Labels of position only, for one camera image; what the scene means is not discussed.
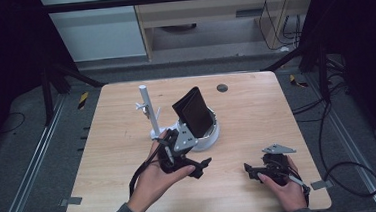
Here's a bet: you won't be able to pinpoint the yellow black hazard tape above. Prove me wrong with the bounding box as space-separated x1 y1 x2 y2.
76 91 91 111
288 73 309 90

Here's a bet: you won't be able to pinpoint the hand-held gripper cable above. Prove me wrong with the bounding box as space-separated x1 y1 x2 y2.
124 138 170 200
282 167 313 209

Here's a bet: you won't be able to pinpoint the white cabinet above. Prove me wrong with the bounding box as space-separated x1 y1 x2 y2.
38 0 149 66

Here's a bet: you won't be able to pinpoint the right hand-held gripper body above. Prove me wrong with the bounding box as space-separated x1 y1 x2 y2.
260 142 300 187

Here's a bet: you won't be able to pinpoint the grey tape strip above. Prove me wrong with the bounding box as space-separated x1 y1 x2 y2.
310 179 334 192
59 196 84 207

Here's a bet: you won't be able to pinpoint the light wooden desk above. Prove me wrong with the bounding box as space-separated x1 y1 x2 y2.
130 0 324 63

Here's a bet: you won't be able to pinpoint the thin black floor cable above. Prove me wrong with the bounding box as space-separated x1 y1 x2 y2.
0 110 27 135

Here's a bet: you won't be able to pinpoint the black hanging desk cables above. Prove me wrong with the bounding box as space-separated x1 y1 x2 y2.
256 0 304 53

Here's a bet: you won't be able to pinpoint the white stand with post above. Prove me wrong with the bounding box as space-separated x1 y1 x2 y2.
133 79 223 157

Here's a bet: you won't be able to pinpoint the right hand-held gripper cable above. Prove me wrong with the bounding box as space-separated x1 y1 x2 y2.
282 167 313 209

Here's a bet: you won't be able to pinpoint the long black floor cable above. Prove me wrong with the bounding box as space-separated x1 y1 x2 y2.
290 81 376 203

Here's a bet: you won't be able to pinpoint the black metal stand legs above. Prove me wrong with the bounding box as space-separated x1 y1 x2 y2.
38 56 110 128
258 40 333 108

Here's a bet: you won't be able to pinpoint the person's left hand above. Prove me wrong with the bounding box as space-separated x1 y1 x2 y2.
121 127 199 212

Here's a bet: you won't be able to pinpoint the dark curtain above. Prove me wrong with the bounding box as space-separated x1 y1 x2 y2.
297 0 376 164
0 0 82 162

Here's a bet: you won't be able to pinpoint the aluminium floor rail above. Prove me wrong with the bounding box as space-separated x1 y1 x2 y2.
306 69 376 212
0 93 75 212

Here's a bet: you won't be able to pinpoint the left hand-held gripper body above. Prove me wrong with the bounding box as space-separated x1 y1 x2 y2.
155 121 202 175

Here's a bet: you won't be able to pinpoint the black leather wallet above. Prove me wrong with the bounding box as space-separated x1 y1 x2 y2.
170 84 216 141

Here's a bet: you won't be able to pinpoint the left hand-held gripper cable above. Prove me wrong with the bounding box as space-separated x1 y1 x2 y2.
124 138 170 200

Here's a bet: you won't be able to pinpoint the person's right hand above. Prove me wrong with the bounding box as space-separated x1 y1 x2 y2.
255 153 311 212

